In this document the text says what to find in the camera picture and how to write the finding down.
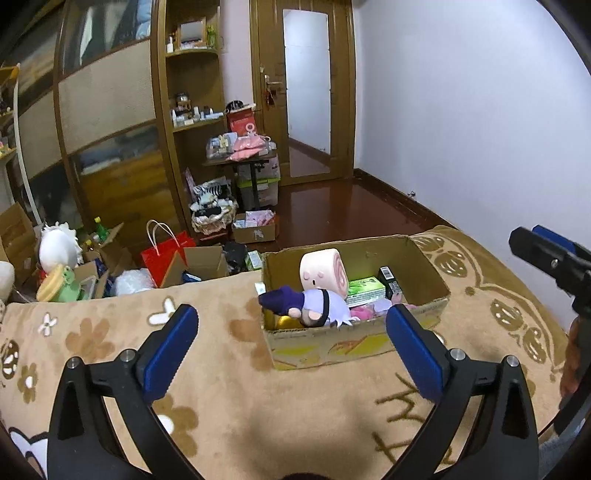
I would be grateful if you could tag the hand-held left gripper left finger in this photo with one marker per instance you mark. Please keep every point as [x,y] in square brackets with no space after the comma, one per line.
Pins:
[171,350]

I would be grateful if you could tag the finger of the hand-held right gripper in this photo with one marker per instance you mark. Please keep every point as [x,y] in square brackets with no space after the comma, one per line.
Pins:
[549,249]

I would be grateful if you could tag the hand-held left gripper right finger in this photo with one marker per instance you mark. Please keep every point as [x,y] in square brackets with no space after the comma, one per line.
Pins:
[415,355]

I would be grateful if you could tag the small black box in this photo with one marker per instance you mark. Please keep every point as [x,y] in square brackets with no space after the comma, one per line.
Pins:
[390,281]

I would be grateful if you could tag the green tissue packet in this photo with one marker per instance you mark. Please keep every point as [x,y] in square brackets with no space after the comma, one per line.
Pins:
[364,288]

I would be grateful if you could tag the purple-haired plush doll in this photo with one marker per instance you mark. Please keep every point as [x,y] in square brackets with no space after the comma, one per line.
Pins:
[318,304]

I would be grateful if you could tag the pink roll plush toy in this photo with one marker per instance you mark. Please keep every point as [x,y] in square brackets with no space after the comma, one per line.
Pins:
[318,270]

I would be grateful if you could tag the person's right hand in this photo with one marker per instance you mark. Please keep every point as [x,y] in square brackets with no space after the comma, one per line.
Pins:
[571,360]

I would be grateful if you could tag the light blue fuzzy cloth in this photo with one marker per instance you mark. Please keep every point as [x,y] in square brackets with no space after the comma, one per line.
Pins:
[554,461]

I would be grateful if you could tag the white plastic bag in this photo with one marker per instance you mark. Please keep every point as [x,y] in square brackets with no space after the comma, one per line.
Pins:
[134,281]

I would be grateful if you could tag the red paper bag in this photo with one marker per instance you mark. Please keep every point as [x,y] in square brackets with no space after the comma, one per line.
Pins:
[161,263]

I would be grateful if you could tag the brown folded cardboard box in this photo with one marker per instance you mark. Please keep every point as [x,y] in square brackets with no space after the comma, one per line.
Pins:
[203,265]

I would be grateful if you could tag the cardboard box with bottles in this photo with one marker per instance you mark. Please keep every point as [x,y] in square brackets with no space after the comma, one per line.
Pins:
[115,258]

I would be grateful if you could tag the black bag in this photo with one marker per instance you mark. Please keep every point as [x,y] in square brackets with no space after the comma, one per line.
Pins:
[235,256]

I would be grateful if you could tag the yellow plush toy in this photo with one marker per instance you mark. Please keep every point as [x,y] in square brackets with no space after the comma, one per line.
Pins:
[286,322]

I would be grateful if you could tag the green white carton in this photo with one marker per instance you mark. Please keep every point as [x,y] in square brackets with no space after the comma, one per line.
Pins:
[254,262]

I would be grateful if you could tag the green frog sandwich plush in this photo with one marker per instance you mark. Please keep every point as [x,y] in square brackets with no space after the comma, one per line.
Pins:
[57,286]

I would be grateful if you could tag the wicker basket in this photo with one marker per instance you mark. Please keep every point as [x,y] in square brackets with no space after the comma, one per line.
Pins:
[212,224]

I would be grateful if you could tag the green glass bottle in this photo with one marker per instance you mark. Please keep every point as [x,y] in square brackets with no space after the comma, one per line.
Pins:
[101,229]

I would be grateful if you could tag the white-haired plush doll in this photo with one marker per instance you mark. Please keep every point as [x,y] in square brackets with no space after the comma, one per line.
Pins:
[57,247]

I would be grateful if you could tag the black white striped plush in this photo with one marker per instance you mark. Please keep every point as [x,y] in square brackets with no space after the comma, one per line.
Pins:
[210,194]

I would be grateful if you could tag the white cat plush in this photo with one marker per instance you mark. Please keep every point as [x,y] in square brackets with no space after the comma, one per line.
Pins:
[5,279]

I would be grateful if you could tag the small wooden side table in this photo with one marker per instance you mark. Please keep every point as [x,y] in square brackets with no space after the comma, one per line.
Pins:
[254,184]

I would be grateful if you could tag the clear storage bin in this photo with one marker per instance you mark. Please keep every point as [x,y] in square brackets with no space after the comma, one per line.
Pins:
[268,191]

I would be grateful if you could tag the tall brown cardboard box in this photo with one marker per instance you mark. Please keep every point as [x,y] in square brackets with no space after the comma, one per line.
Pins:
[16,240]

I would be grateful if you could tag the clear desktop organizer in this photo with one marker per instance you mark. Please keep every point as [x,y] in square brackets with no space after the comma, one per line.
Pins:
[221,145]

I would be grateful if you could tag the pink clothes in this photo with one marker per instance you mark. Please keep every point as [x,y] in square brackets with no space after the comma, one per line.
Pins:
[247,146]

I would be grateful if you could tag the red gift box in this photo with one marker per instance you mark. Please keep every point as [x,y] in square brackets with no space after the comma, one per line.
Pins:
[240,121]

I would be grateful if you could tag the white pole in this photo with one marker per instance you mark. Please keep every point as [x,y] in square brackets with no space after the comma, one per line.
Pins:
[23,157]

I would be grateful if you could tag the wooden door with mirror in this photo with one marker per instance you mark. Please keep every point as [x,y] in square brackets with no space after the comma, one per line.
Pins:
[341,83]

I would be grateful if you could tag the wooden wardrobe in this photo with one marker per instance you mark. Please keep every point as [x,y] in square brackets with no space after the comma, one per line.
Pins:
[106,92]

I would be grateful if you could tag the red door tassel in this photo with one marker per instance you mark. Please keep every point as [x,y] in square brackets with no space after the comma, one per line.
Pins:
[268,97]

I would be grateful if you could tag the wooden corner shelf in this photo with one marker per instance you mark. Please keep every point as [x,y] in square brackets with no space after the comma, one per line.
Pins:
[194,74]

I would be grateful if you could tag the wooden shelf with figurines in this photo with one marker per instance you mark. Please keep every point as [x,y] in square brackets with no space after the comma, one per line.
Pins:
[7,115]

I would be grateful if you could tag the picture frame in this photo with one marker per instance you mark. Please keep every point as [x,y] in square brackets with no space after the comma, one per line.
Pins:
[191,30]

